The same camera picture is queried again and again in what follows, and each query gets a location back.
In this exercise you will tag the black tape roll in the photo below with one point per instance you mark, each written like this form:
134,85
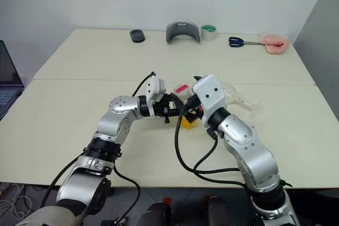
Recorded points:
137,36

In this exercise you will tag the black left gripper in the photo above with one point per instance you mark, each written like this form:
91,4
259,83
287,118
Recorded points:
161,109

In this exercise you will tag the dark laptop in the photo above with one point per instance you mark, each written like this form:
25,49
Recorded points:
8,77

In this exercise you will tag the pink fluffy cloth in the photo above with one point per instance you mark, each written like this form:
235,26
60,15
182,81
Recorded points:
275,44

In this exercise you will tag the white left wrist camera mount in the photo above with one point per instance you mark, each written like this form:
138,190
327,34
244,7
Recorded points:
155,87

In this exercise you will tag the clear wine glass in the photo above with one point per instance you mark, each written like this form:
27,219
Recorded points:
251,105

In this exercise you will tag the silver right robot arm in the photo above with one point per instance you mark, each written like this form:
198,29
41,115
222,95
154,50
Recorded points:
243,136

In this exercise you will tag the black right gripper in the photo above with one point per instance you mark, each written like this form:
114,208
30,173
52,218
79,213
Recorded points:
193,109

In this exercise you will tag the grey curved visor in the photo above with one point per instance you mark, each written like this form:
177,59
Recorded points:
182,30

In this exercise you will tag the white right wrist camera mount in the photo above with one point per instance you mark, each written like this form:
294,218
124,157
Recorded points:
212,91

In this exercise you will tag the clear cup with orange contents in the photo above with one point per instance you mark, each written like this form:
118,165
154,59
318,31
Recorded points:
182,89

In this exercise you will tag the silver tape roll green core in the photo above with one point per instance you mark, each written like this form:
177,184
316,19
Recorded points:
208,34

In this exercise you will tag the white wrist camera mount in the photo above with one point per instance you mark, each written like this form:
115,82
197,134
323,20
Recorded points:
212,91
155,87

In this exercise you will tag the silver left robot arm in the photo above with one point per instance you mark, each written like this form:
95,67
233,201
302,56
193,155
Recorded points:
116,125

